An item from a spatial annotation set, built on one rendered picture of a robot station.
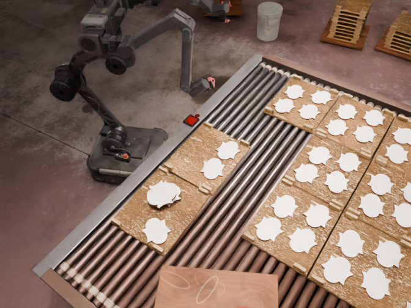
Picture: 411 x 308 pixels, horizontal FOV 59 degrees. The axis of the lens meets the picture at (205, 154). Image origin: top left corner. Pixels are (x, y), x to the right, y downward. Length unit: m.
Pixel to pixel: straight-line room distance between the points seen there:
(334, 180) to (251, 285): 0.78
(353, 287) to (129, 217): 1.10
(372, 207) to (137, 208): 1.21
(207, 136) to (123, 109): 1.81
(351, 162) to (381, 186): 0.20
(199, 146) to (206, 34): 2.84
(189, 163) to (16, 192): 1.88
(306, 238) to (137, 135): 1.89
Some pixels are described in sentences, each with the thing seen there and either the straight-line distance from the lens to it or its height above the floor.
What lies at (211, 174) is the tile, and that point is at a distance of 2.01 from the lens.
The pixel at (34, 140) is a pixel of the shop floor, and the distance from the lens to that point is 3.89.
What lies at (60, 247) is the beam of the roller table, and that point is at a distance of 1.98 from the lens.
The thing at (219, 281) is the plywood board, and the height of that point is 1.04.
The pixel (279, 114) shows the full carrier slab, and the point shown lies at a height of 0.94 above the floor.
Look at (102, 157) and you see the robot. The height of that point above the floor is 0.24.
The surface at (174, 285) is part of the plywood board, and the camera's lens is 1.63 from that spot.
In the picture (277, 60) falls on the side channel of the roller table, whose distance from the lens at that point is 2.77.
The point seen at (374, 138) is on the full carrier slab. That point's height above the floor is 0.94.
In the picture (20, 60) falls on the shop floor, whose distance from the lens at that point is 5.02.
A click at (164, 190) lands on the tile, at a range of 1.90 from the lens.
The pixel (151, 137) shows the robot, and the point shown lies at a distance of 3.20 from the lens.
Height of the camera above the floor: 2.56
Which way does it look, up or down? 50 degrees down
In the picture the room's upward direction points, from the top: 3 degrees counter-clockwise
